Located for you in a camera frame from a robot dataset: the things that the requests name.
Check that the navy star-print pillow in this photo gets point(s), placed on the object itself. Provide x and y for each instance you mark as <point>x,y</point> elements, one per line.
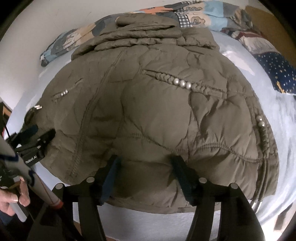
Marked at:
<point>279,71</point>

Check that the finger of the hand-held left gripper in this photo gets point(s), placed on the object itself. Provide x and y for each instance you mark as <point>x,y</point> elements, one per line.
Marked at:
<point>39,140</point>
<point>29,131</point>

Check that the wooden headboard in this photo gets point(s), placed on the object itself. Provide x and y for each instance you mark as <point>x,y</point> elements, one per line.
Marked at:
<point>263,20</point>

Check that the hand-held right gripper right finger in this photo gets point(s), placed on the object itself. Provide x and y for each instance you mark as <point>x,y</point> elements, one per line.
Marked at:
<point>183,180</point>

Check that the patchwork printed quilt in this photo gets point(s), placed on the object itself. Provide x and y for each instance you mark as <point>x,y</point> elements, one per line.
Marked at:
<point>203,18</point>

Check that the olive hooded puffer jacket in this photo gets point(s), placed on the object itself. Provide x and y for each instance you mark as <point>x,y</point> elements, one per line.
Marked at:
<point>161,111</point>

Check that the light blue cloud-print bed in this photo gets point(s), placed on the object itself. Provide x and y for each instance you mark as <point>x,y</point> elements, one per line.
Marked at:
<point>284,139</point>

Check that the striped printed pillow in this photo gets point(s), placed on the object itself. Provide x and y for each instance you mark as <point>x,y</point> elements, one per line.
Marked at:
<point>249,41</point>

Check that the person's left hand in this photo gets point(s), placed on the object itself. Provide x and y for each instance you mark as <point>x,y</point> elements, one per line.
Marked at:
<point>7,197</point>

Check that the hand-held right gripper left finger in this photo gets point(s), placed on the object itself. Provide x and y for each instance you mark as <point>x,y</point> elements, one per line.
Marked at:
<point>111,179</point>

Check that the wooden side table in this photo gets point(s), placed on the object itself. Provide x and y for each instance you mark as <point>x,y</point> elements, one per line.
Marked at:
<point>5,111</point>

